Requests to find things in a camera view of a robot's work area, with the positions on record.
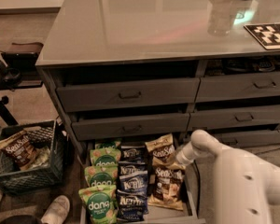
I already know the grey counter cabinet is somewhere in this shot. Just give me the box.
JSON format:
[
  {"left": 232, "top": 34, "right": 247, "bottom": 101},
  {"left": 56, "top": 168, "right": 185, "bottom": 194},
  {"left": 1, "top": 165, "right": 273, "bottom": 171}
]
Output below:
[{"left": 36, "top": 0, "right": 280, "bottom": 156}]

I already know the middle left grey drawer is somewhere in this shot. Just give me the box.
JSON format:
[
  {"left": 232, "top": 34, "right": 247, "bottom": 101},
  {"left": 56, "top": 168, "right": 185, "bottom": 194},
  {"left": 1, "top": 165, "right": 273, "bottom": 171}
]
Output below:
[{"left": 72, "top": 113, "right": 189, "bottom": 141}]

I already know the grey drawer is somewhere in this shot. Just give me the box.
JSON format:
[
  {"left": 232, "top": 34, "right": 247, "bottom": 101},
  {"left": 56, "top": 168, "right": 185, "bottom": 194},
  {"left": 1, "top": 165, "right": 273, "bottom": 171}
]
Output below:
[
  {"left": 188, "top": 105, "right": 280, "bottom": 131},
  {"left": 215, "top": 130, "right": 280, "bottom": 148},
  {"left": 56, "top": 78, "right": 199, "bottom": 112},
  {"left": 72, "top": 113, "right": 189, "bottom": 141},
  {"left": 196, "top": 72, "right": 280, "bottom": 103}
]

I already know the rear green dang bag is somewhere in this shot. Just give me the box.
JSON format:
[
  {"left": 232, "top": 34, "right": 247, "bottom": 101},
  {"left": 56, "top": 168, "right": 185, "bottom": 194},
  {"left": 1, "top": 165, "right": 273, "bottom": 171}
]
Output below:
[{"left": 94, "top": 140, "right": 121, "bottom": 149}]

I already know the black white marker tag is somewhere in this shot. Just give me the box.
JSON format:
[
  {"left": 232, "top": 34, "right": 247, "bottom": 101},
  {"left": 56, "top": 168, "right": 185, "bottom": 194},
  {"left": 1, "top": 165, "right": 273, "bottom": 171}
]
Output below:
[{"left": 244, "top": 22, "right": 280, "bottom": 50}]

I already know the green dang bag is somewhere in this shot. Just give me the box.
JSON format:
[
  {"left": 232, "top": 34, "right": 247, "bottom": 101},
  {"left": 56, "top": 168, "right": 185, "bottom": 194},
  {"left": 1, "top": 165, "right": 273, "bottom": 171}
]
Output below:
[
  {"left": 78, "top": 185, "right": 117, "bottom": 224},
  {"left": 90, "top": 147, "right": 121, "bottom": 166},
  {"left": 84, "top": 165, "right": 118, "bottom": 187},
  {"left": 94, "top": 140, "right": 121, "bottom": 149}
]

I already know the brown chip bag in crate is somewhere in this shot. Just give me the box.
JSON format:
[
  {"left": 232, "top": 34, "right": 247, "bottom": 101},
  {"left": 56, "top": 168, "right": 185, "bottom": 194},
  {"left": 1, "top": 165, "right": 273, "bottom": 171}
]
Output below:
[{"left": 0, "top": 130, "right": 38, "bottom": 170}]

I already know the top right grey drawer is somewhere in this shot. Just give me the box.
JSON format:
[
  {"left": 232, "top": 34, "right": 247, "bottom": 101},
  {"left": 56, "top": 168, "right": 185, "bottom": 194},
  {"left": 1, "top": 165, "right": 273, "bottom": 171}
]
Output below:
[{"left": 196, "top": 72, "right": 280, "bottom": 103}]

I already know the brown sea salt bag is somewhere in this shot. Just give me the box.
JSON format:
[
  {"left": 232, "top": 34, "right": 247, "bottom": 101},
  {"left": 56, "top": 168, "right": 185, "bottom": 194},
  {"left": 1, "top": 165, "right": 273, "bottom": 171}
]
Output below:
[
  {"left": 148, "top": 166, "right": 184, "bottom": 211},
  {"left": 146, "top": 133, "right": 185, "bottom": 170}
]

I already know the front green dang bag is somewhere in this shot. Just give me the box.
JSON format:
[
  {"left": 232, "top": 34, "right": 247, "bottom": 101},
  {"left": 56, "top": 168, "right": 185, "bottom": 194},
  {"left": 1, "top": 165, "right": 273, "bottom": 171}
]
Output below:
[{"left": 78, "top": 185, "right": 117, "bottom": 224}]

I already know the black cable on floor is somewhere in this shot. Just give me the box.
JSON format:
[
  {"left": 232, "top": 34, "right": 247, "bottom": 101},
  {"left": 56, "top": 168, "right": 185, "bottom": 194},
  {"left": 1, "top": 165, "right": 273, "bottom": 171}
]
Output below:
[{"left": 255, "top": 143, "right": 280, "bottom": 156}]

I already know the blue kettle bag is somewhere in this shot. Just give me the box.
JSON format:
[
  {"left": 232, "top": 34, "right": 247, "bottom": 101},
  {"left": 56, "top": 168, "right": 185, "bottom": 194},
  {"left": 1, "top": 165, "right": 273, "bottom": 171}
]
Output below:
[
  {"left": 119, "top": 161, "right": 147, "bottom": 175},
  {"left": 119, "top": 171, "right": 148, "bottom": 195},
  {"left": 117, "top": 190, "right": 147, "bottom": 221},
  {"left": 121, "top": 146, "right": 146, "bottom": 162}
]

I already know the top left grey drawer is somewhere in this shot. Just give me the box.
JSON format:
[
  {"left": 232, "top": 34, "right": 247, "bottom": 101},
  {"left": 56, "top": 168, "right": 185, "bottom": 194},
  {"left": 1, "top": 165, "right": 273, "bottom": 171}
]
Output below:
[{"left": 56, "top": 78, "right": 199, "bottom": 112}]

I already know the rear blue kettle bag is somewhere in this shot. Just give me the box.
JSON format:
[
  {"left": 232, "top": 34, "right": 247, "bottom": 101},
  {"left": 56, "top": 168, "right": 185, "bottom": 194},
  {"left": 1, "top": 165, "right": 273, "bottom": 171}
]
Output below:
[{"left": 121, "top": 146, "right": 146, "bottom": 162}]

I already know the front blue kettle bag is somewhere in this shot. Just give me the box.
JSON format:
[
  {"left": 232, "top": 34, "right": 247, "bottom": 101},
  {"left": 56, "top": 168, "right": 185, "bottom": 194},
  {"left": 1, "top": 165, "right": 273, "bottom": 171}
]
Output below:
[{"left": 117, "top": 190, "right": 147, "bottom": 221}]

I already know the white shoe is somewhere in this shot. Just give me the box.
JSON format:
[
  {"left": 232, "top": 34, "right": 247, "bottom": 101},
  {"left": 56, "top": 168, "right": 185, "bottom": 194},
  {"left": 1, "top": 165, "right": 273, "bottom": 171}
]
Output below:
[{"left": 41, "top": 195, "right": 70, "bottom": 224}]

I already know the dark plastic crate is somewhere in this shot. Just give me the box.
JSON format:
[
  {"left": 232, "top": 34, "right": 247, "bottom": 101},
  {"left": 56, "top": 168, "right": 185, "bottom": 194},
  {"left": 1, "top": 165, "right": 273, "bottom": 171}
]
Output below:
[{"left": 0, "top": 120, "right": 65, "bottom": 196}]

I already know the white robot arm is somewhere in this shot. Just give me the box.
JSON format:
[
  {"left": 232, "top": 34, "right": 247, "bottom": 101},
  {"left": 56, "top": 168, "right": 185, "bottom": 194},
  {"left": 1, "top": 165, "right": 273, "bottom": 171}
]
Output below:
[{"left": 175, "top": 130, "right": 280, "bottom": 224}]

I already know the middle right grey drawer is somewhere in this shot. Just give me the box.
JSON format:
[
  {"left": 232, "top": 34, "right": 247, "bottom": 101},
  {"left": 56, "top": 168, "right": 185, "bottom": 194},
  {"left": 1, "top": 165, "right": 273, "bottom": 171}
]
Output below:
[{"left": 188, "top": 105, "right": 280, "bottom": 131}]

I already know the dark stool with equipment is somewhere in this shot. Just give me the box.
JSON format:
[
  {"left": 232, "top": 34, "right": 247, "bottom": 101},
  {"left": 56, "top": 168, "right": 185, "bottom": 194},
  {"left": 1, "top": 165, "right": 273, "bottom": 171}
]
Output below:
[{"left": 0, "top": 42, "right": 43, "bottom": 125}]

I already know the bottom right grey drawer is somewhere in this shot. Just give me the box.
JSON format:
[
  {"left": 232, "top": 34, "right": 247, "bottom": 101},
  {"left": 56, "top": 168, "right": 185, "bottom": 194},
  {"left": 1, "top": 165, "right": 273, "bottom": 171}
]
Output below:
[{"left": 215, "top": 130, "right": 280, "bottom": 148}]

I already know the open bottom left drawer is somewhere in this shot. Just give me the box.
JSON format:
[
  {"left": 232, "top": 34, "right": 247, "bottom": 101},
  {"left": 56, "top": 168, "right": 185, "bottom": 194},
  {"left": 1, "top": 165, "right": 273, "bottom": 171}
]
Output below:
[{"left": 79, "top": 137, "right": 206, "bottom": 224}]

